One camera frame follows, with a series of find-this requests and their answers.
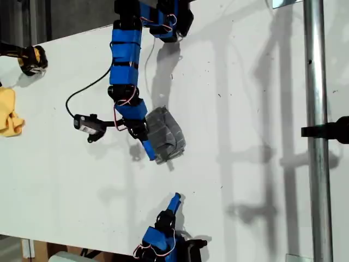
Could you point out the grey striped towel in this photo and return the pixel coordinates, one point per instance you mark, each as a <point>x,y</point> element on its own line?
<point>166,133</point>

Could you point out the white plastic container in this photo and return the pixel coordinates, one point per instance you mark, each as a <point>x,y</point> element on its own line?
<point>65,257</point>

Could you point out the brown cardboard box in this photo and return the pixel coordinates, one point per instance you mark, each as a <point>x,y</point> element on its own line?
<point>54,247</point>

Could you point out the black yellow power tool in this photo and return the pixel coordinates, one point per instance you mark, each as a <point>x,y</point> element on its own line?
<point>30,58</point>

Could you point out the yellow cloth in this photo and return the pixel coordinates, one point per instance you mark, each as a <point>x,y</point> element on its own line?
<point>8,114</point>

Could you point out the white table leg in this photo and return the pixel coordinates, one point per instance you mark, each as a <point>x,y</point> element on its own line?
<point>28,248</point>

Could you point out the black clamp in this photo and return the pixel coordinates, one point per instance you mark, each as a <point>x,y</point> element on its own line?
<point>327,130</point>

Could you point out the black camera stalk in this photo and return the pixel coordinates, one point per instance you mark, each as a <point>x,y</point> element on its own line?
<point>113,123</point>

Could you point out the black camera box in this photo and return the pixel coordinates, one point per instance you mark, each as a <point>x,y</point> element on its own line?
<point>87,127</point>
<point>196,249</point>

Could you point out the steel post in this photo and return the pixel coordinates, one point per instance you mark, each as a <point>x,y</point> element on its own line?
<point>316,82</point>

